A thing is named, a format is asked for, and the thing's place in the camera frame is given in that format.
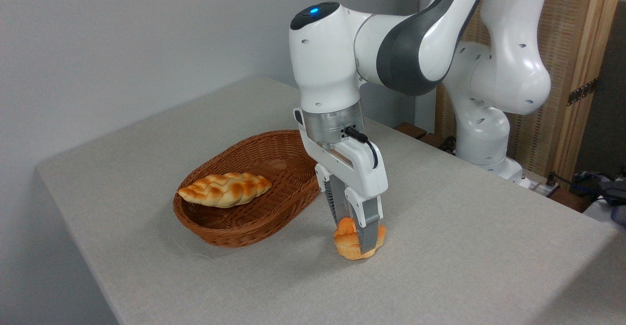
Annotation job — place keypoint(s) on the long braided bread loaf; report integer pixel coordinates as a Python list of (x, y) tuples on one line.
[(225, 189)]

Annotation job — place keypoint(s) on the brown wicker oval basket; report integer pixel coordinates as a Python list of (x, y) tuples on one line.
[(244, 168)]

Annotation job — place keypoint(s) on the round braided bread bun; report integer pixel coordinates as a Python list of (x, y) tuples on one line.
[(346, 242)]

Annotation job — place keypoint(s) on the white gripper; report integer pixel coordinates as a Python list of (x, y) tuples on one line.
[(362, 173)]

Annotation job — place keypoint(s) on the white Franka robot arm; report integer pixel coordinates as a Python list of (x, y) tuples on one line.
[(323, 61)]

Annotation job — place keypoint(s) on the dark metal screen hinge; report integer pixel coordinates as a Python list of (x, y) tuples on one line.
[(582, 92)]

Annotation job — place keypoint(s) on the grey tablecloth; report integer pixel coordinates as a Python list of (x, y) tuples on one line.
[(464, 256)]

